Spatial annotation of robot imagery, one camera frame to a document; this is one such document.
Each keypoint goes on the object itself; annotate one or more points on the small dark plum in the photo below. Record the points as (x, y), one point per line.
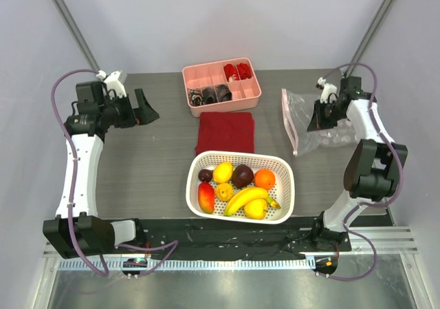
(205, 175)

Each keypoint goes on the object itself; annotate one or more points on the yellow banana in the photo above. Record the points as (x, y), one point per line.
(247, 195)

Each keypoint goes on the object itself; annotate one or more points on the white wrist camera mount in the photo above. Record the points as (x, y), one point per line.
(326, 88)
(113, 81)

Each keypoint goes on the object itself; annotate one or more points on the black white patterned item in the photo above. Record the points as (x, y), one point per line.
(195, 97)

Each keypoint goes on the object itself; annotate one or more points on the dark brown rolled item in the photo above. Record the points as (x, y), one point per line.
(223, 93)

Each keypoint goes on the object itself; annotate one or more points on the pink divided organizer box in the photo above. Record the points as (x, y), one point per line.
(245, 93)

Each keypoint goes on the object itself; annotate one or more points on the right aluminium frame post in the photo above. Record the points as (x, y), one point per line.
(373, 28)

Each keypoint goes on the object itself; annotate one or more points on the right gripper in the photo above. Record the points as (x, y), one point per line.
(321, 113)

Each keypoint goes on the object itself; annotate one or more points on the white perforated plastic basket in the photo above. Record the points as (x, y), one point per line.
(283, 190)

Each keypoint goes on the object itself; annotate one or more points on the dark red apple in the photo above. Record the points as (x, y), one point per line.
(242, 176)

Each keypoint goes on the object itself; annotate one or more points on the left aluminium frame post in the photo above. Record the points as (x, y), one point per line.
(77, 35)

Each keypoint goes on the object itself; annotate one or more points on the red item in organizer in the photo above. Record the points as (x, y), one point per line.
(244, 71)
(231, 73)

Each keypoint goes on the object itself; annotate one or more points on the red yellow mango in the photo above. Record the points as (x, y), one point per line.
(206, 198)

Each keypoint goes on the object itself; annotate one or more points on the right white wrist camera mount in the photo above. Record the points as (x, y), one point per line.
(326, 88)

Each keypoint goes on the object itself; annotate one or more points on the dark grey rolled item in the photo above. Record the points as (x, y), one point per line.
(209, 96)

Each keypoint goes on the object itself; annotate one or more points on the small yellow bumpy fruit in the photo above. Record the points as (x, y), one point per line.
(224, 192)

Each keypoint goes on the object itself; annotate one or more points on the yellow lemon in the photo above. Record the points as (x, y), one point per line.
(223, 172)

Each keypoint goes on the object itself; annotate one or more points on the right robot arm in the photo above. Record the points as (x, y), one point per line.
(375, 169)

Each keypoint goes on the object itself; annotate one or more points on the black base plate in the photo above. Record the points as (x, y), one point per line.
(217, 240)

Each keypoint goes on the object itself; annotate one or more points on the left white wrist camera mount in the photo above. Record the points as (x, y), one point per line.
(113, 81)

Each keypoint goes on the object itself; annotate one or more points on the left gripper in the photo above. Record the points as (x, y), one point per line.
(142, 115)

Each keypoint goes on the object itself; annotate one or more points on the orange fruit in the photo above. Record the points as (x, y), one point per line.
(264, 178)

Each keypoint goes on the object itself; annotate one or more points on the aluminium frame post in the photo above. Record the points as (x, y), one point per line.
(77, 35)
(373, 28)

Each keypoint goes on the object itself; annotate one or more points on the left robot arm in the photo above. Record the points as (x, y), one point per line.
(77, 225)

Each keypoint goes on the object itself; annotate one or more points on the white slotted cable duct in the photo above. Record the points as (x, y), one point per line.
(125, 263)

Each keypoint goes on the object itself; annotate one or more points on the folded red cloth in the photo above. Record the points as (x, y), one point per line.
(226, 131)

